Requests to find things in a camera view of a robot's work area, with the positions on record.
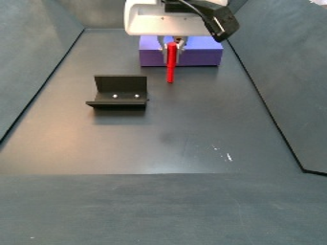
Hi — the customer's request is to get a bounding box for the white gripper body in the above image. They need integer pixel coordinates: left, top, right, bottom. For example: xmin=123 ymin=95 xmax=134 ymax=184
xmin=124 ymin=0 xmax=210 ymax=36

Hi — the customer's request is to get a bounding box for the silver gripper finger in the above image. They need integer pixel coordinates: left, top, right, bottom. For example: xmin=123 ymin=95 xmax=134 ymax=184
xmin=175 ymin=36 xmax=188 ymax=55
xmin=158 ymin=35 xmax=167 ymax=63

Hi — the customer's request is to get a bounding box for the red peg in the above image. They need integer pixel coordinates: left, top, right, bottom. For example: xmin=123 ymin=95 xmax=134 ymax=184
xmin=166 ymin=42 xmax=178 ymax=83

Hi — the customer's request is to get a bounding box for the purple block board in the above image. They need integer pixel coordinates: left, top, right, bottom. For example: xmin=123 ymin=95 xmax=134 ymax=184
xmin=139 ymin=36 xmax=223 ymax=67

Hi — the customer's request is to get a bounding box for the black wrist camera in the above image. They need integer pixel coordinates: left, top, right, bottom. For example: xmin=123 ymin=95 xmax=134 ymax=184
xmin=162 ymin=0 xmax=240 ymax=42

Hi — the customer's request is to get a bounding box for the black angled holder bracket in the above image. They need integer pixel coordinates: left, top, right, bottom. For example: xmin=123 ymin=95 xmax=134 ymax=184
xmin=85 ymin=75 xmax=148 ymax=108

